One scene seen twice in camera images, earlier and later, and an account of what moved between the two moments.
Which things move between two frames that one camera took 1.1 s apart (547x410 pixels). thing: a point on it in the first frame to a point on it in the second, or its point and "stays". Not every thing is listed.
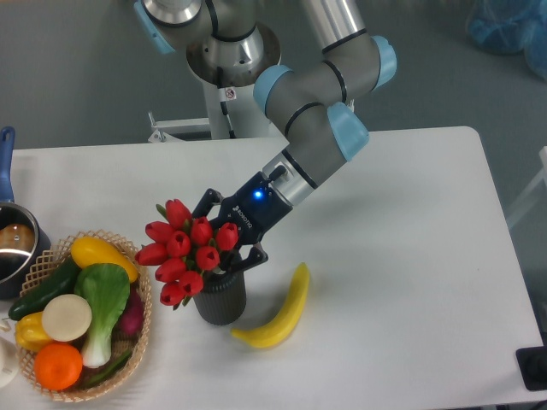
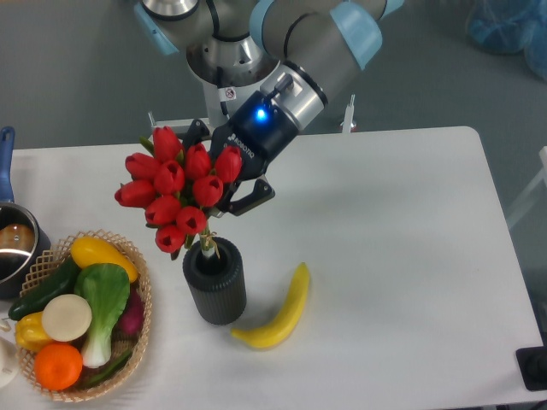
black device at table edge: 532,362 stays
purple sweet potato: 132,317 stays
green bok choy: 107,288 stays
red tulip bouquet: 183,247 to 177,187
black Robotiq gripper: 255,207 to 261,134
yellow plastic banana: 282,326 stays
